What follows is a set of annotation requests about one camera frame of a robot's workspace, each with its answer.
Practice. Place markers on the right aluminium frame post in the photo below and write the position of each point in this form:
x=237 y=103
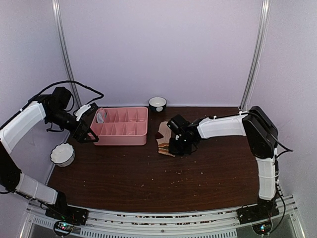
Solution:
x=258 y=49

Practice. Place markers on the pink sock with teal patches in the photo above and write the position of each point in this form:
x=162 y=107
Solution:
x=101 y=115

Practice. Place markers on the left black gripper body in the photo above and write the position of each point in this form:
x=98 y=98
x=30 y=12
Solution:
x=76 y=135

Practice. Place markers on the beige striped ribbed sock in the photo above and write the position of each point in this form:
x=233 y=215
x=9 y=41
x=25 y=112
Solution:
x=163 y=136

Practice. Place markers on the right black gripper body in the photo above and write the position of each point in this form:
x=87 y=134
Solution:
x=182 y=146

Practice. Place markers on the pink divided organizer tray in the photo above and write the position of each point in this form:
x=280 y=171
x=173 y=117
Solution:
x=127 y=126

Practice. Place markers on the aluminium front rail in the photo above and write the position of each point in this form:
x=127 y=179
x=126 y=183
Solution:
x=220 y=223

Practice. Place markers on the round control board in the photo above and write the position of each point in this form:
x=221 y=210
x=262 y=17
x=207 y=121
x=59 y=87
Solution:
x=62 y=228
x=263 y=228

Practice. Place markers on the left round control board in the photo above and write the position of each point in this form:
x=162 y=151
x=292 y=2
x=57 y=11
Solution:
x=62 y=228

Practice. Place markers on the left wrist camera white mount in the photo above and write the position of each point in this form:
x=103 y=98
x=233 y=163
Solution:
x=85 y=110

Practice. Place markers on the right round control board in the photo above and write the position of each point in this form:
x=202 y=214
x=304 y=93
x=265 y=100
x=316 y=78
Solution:
x=263 y=228

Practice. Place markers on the black and white bowl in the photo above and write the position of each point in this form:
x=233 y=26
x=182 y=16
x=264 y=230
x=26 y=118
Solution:
x=157 y=104

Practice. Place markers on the white fluted bowl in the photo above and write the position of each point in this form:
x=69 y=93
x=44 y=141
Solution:
x=63 y=155

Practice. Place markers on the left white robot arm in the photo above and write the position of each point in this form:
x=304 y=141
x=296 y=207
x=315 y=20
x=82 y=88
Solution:
x=46 y=108

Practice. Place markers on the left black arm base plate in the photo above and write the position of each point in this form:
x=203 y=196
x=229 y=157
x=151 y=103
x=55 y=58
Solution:
x=72 y=215

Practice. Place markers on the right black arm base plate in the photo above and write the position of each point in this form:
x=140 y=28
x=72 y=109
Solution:
x=255 y=213

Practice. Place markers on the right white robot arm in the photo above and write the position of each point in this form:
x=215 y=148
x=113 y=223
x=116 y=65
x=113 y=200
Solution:
x=253 y=124

